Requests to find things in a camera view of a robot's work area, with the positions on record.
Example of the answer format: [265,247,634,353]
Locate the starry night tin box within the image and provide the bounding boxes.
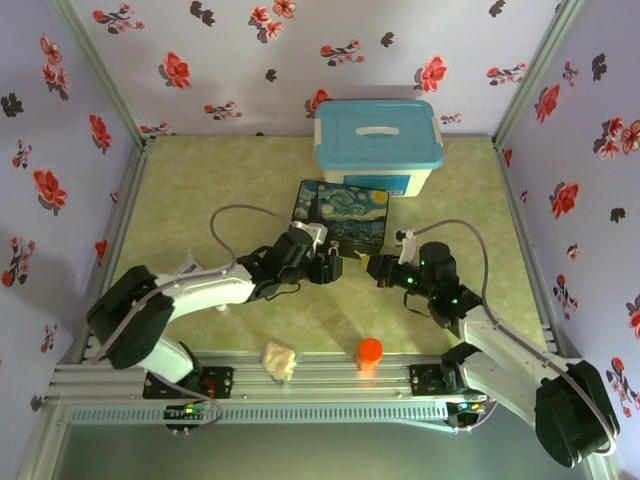
[291,178,391,253]

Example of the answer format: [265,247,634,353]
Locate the orange cap bottle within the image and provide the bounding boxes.
[355,337,385,379]

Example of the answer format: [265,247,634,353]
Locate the crumpled white plastic bag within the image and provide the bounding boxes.
[262,341,298,389]

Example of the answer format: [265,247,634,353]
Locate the white storage box blue lid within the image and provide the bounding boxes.
[313,99,445,199]

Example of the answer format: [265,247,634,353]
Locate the right green circuit board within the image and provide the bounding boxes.
[449,399,494,416]

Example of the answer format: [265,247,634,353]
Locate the green circuit board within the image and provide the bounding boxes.
[449,399,494,416]
[164,402,211,419]

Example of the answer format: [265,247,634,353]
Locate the grey lower metal panel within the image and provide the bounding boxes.
[19,422,621,480]

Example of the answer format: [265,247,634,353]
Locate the left green circuit board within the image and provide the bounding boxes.
[164,402,211,419]

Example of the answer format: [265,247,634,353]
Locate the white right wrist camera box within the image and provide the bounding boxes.
[394,228,417,264]

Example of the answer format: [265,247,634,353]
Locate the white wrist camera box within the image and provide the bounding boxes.
[291,220,330,247]
[394,228,417,264]

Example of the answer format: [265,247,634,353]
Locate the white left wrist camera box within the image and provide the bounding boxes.
[291,220,330,247]

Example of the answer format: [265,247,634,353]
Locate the grey right arm cable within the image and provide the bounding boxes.
[412,219,621,457]

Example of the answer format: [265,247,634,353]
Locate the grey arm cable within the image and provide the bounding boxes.
[92,203,296,434]
[412,219,621,457]

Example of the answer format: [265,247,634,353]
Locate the grey left arm cable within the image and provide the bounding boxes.
[92,203,296,434]

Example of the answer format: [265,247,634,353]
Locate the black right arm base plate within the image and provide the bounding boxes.
[408,363,501,399]

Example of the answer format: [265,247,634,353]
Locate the aluminium frame side rail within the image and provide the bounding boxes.
[492,137,584,359]
[79,138,155,365]

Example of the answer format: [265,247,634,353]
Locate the aluminium frame cross rails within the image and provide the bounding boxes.
[49,349,599,401]

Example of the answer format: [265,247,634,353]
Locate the grey slotted cable duct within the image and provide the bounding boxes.
[64,402,451,426]

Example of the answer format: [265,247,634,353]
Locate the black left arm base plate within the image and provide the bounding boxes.
[143,366,235,400]

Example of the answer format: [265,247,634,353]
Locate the aluminium frame corner post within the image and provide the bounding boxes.
[492,0,586,151]
[49,0,151,151]

